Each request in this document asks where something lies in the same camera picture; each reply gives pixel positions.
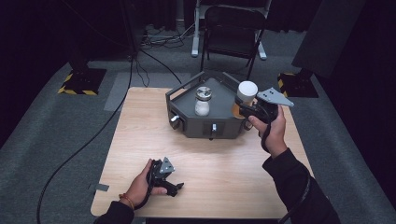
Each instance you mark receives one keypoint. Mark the grey tape strip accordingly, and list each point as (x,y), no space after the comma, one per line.
(101,187)

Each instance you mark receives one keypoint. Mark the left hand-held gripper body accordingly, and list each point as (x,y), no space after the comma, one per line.
(166,168)

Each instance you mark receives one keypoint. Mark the glass jar with silver lid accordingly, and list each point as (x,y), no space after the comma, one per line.
(203,102)

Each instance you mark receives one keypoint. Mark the large dark panel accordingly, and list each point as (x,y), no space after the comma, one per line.
(327,34)

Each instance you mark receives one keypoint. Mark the striped black stand base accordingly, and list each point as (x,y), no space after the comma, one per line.
(300,87)
(83,81)

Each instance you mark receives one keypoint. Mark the dark grey corner rack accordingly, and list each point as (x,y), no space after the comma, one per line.
(218,102)

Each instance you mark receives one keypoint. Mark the person's left hand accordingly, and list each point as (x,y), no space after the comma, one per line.
(138,189)

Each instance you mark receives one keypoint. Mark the black folding chair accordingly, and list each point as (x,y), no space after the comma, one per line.
(232,37)

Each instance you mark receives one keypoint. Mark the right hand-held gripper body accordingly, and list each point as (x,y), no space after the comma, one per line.
(269,99)

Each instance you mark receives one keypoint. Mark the amber jar with white lid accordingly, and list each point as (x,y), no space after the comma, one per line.
(247,90)

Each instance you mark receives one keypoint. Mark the person's right hand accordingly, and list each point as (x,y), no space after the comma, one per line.
(277,137)

